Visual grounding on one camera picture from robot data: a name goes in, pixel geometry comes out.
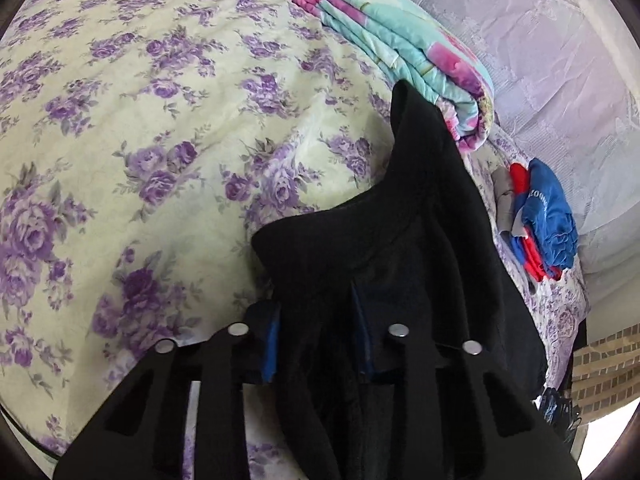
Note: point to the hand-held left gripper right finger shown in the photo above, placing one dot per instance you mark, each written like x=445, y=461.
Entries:
x=358, y=332

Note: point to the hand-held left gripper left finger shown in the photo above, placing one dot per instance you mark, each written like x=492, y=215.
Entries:
x=270, y=345

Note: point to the black pants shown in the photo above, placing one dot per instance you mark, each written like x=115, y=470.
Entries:
x=400, y=240

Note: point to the blue jeans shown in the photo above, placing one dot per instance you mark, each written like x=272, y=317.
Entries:
x=560, y=410

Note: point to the folded blue garment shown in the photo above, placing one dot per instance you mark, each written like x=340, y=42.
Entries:
x=547, y=215

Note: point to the beige checked curtain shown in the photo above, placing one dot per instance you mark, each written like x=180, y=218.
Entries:
x=605, y=365

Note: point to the purple floral bed sheet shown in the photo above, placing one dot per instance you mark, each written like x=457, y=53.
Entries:
x=150, y=110

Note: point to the folded teal floral blanket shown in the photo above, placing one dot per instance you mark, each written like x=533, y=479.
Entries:
x=400, y=45

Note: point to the white lace mosquito net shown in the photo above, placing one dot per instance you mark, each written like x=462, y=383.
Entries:
x=550, y=60

